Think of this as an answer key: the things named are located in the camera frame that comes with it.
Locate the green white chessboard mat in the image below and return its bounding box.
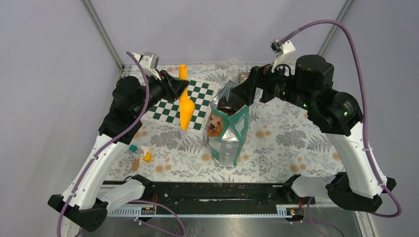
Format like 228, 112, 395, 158
141, 74, 220, 133

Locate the white toy piece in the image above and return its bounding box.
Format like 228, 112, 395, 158
140, 146, 151, 161

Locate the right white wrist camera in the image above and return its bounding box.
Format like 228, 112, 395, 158
271, 38, 295, 73

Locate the far steel bowl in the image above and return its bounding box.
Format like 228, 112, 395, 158
236, 71, 250, 85

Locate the yellow toy block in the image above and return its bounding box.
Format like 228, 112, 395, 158
143, 153, 152, 162

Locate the purple cable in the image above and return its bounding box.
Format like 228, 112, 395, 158
278, 20, 403, 219
56, 51, 151, 237

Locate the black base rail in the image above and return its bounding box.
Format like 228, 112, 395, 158
125, 175, 315, 215

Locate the green pet food bag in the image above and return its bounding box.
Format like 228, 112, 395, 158
206, 85, 250, 167

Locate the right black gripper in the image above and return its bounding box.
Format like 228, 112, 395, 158
231, 57, 314, 110

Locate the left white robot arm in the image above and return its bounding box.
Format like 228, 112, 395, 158
47, 70, 189, 237

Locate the brown pet food kibble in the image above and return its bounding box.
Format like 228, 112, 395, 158
217, 106, 237, 116

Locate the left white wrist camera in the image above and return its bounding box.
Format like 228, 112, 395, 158
139, 52, 162, 80

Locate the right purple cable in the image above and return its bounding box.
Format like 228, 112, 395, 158
278, 20, 403, 219

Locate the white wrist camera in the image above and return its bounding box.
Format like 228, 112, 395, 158
139, 52, 162, 80
271, 38, 295, 73

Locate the orange plastic scoop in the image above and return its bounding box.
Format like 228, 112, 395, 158
178, 64, 195, 131

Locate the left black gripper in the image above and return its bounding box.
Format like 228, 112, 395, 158
134, 69, 190, 118

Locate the brown wooden block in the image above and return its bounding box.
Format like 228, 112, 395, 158
131, 159, 139, 171

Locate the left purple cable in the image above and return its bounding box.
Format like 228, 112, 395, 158
56, 51, 151, 237

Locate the floral tablecloth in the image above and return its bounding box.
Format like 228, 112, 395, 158
104, 64, 351, 185

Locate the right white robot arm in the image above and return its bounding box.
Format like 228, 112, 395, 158
232, 55, 396, 213

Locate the teal cube block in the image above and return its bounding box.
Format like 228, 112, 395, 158
129, 145, 138, 153

